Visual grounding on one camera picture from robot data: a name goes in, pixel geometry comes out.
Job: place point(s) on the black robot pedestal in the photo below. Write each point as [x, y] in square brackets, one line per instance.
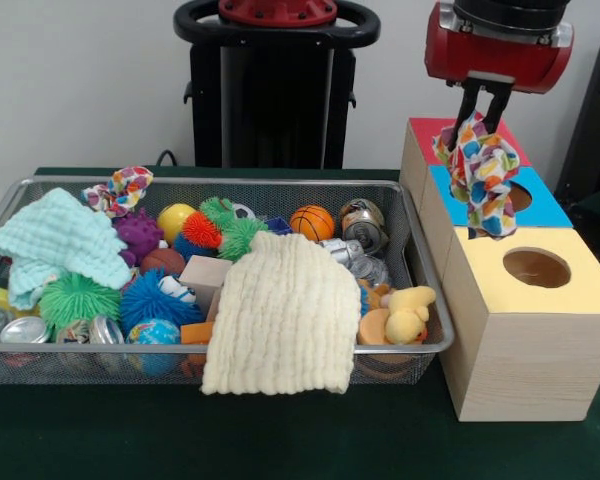
[260, 110]

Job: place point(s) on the orange basketball toy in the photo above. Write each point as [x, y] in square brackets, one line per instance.
[311, 221]

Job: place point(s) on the globe print ball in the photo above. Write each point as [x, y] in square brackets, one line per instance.
[152, 332]

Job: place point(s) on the mint waffle cloth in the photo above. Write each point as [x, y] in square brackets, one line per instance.
[55, 235]

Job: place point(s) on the colourful patterned cloth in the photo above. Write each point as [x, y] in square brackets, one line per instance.
[125, 187]
[482, 185]

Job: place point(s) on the yellow plush duck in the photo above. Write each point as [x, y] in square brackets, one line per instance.
[405, 315]

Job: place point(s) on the green spiky ball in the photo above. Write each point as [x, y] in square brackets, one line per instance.
[77, 300]

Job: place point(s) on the purple knobby ball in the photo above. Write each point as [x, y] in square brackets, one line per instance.
[137, 235]

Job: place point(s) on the yellow ball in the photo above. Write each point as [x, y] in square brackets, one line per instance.
[175, 220]

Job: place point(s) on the wooden box with three holes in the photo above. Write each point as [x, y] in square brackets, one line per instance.
[530, 360]

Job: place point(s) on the black upright panel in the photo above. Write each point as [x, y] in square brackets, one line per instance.
[595, 115]

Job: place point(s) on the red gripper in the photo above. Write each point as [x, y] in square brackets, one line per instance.
[495, 60]

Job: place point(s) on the shallow mesh bin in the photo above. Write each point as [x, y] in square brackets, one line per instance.
[80, 365]

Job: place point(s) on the cream waffle cloth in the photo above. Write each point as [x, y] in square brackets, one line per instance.
[280, 320]

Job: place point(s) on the blue spiky ball with eyes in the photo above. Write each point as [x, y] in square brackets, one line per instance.
[150, 300]

